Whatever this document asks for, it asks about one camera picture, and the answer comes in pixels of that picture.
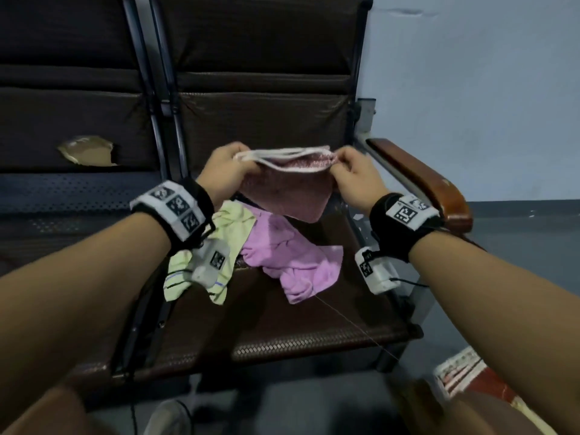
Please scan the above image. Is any person's left hand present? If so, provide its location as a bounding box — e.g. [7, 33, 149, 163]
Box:
[196, 141, 251, 205]

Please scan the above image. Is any person's right hand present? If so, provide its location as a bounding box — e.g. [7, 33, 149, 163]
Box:
[329, 146, 396, 214]

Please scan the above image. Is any dark pink knitted cloth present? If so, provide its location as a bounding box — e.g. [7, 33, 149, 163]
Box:
[233, 146, 340, 224]

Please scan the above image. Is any person's right forearm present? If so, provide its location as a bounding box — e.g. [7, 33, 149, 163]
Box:
[408, 231, 580, 431]

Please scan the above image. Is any person's left forearm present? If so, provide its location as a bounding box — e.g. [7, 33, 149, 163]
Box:
[0, 212, 173, 417]

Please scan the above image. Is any brown wooden armrest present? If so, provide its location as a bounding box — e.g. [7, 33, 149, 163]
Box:
[366, 138, 474, 234]

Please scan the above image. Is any yellow-green striped cloth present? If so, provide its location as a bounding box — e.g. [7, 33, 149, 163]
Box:
[163, 200, 257, 306]

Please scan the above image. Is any light pink cloth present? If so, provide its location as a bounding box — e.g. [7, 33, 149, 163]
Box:
[240, 205, 344, 305]

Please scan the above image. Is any torn brown padded bench seat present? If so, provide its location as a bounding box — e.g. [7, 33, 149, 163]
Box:
[0, 0, 177, 390]

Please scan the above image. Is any red patterned mat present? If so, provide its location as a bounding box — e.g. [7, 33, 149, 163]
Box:
[433, 346, 549, 435]

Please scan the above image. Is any person's grey shoe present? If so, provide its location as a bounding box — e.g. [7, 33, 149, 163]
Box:
[144, 399, 193, 435]

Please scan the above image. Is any black left wrist strap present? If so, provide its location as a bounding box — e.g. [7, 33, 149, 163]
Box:
[130, 177, 216, 256]

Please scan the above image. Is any black wrist strap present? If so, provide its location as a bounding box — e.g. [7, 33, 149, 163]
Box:
[369, 192, 445, 263]
[130, 177, 216, 256]

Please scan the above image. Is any black right wrist strap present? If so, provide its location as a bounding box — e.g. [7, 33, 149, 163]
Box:
[369, 192, 445, 263]

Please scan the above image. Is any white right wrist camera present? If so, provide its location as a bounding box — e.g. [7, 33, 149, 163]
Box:
[354, 246, 402, 296]

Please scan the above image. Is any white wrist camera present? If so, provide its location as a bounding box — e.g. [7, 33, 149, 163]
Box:
[354, 246, 402, 296]
[190, 240, 237, 288]

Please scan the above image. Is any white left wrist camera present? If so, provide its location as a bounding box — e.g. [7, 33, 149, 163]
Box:
[190, 240, 237, 288]

